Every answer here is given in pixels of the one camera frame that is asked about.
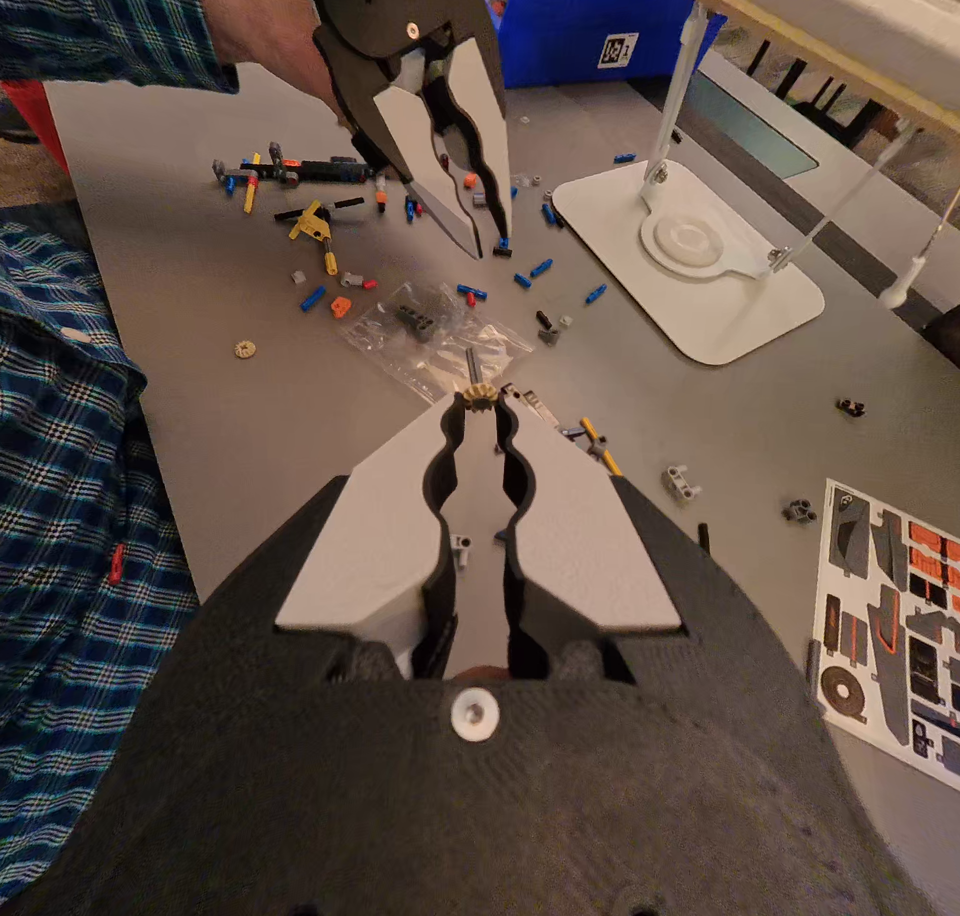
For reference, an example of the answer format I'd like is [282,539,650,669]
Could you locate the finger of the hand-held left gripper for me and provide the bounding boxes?
[371,54,483,260]
[431,35,516,241]

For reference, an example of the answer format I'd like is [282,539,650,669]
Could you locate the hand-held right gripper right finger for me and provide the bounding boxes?
[493,392,684,673]

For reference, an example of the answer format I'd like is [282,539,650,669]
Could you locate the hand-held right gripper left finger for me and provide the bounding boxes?
[274,393,468,679]

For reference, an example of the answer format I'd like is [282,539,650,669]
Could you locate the person's left forearm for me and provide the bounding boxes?
[0,0,342,118]

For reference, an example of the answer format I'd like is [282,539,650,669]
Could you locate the small yellow axle lego assembly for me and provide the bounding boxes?
[558,417,625,477]

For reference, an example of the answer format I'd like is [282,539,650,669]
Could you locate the yellow black lego joint assembly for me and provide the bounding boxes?
[273,196,367,277]

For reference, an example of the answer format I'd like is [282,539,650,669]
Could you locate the scattered blue lego pins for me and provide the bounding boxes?
[300,153,610,313]

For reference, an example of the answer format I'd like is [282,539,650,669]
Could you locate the lego sticker sheet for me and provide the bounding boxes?
[812,479,960,791]

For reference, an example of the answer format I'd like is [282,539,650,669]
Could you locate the blue plastic bin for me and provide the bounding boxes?
[491,0,729,91]

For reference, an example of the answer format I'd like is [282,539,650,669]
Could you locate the clear plastic bag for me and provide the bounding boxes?
[339,280,535,403]

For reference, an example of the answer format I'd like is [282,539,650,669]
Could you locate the white book stand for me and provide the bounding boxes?
[551,0,960,367]

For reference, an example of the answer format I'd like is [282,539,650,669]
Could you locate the person's torso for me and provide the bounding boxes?
[0,204,200,902]

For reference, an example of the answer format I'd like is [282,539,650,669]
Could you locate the black lego frame assembly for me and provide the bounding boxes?
[212,141,374,216]

